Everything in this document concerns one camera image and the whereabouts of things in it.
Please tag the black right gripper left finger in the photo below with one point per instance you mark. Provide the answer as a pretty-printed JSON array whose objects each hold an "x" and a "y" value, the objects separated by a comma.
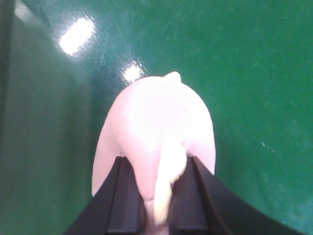
[{"x": 116, "y": 209}]

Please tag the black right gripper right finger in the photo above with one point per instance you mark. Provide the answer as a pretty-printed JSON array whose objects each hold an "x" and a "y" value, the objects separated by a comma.
[{"x": 202, "y": 205}]

